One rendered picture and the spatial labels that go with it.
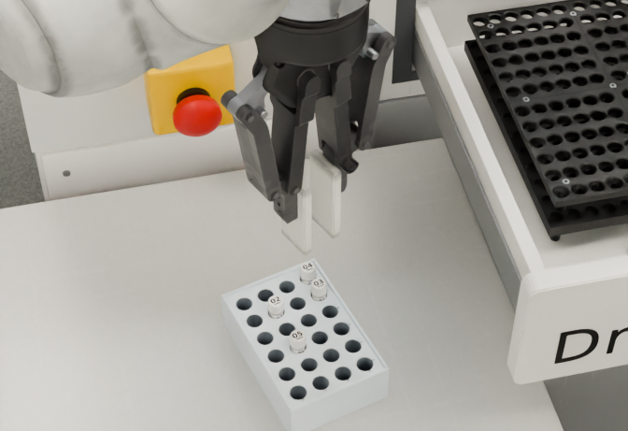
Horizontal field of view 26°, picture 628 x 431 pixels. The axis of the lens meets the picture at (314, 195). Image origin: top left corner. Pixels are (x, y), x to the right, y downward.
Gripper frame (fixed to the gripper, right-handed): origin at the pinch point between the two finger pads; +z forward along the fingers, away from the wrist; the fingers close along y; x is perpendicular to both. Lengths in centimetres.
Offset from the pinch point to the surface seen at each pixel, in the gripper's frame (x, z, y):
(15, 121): 113, 91, 22
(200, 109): 14.8, 1.8, 0.2
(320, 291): -0.6, 10.0, 0.4
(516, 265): -11.8, 3.3, 10.1
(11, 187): 99, 91, 13
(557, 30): 3.5, 0.7, 28.8
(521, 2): 9.9, 3.0, 31.2
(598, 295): -19.2, -0.4, 10.2
